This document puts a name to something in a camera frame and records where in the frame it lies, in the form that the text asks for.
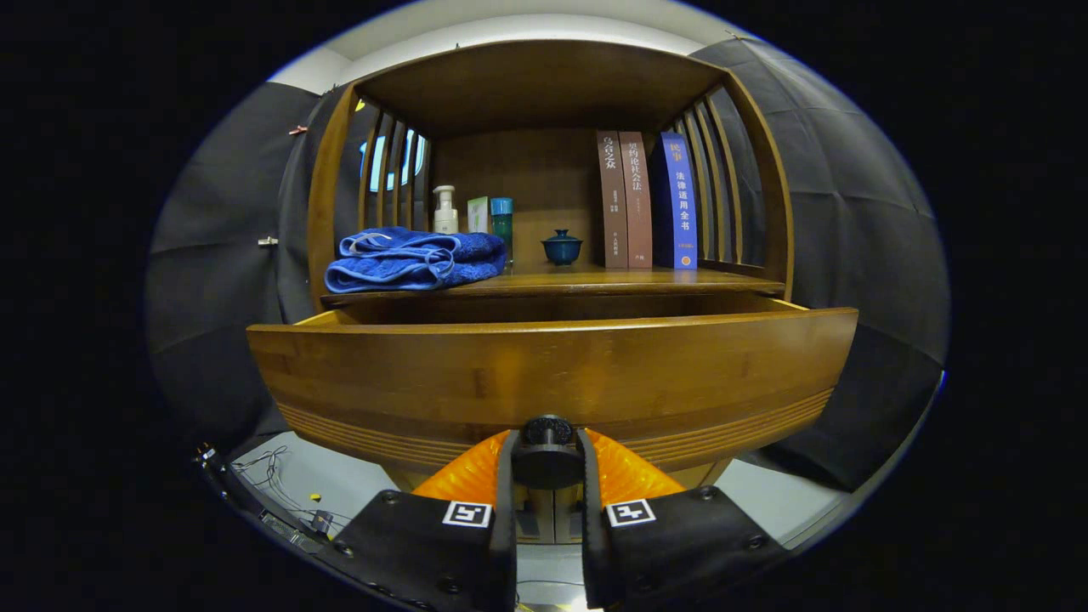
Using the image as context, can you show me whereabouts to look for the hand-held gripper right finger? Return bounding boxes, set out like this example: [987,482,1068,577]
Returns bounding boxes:
[578,428,791,611]

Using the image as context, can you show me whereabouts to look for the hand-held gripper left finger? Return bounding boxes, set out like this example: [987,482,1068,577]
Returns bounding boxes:
[327,429,519,612]

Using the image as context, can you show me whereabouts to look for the wooden drawer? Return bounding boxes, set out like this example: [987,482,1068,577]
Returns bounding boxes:
[246,293,859,494]

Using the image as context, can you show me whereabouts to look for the wooden cabinet door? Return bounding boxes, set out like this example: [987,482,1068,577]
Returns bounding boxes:
[552,486,584,545]
[518,486,555,545]

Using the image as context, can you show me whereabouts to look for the wooden countertop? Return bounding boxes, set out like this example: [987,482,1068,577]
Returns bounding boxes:
[321,262,787,309]

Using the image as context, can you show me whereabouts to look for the wooden cabinet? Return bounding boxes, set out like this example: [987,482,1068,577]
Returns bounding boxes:
[306,38,796,545]

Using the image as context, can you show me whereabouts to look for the blue towel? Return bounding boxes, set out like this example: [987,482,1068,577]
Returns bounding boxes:
[324,226,508,294]

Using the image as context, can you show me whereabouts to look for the dark blue lidded teacup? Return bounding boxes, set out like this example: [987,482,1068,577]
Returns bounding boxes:
[541,229,584,267]

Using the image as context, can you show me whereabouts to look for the blue-capped clear bottle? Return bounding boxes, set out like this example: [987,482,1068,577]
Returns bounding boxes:
[490,197,514,273]

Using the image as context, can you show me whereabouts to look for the white pump bottle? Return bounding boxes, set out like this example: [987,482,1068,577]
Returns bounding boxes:
[433,185,460,235]

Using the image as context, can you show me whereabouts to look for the dark brown book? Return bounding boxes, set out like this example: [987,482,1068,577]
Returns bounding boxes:
[597,130,630,270]

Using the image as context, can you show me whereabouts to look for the light brown book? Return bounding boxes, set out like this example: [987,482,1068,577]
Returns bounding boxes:
[618,131,655,270]

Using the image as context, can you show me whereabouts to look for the blue book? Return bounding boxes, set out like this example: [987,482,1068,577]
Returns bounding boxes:
[650,132,699,270]

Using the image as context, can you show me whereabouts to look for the floor cables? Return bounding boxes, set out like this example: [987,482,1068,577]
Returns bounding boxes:
[231,445,358,532]

